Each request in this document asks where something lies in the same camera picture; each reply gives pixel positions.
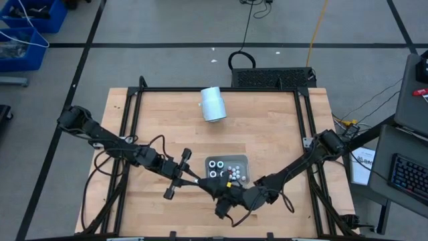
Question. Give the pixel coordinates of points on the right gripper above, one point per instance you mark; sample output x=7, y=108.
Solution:
x=232, y=199

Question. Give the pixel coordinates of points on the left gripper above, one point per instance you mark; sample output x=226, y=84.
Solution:
x=174, y=170

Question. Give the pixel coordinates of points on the large black-capped colouring bottle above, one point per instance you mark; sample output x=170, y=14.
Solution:
x=212, y=164

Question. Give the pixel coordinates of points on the large green-capped colouring bottle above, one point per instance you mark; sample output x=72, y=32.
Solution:
x=220, y=164

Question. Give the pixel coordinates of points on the grey plastic bin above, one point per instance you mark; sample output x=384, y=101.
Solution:
x=245, y=164

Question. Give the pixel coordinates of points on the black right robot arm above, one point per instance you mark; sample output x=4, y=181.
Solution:
x=301, y=164

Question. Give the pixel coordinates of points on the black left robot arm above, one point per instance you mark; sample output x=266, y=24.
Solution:
x=100, y=135

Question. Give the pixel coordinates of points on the white cylinder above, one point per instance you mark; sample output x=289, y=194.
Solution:
x=213, y=107

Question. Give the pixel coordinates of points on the black computer case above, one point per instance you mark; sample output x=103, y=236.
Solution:
x=272, y=77

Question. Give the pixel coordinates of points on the white printed paper sheet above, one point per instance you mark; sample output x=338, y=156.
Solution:
x=362, y=167

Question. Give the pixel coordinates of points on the grey desk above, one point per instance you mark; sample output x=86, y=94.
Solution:
x=384, y=160
x=409, y=100

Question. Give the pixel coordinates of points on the black backlit keyboard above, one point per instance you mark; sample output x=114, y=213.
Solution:
x=409, y=179

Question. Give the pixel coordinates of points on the blue storage bin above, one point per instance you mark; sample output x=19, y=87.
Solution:
x=53, y=20
x=33, y=62

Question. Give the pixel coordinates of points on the grey bar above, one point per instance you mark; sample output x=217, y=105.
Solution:
x=13, y=81

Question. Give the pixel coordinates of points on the red tool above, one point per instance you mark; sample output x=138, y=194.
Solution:
x=419, y=92

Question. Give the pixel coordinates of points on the black device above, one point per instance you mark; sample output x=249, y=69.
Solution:
x=423, y=68

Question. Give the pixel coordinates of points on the black aluminium table frame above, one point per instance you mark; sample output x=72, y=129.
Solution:
x=217, y=89

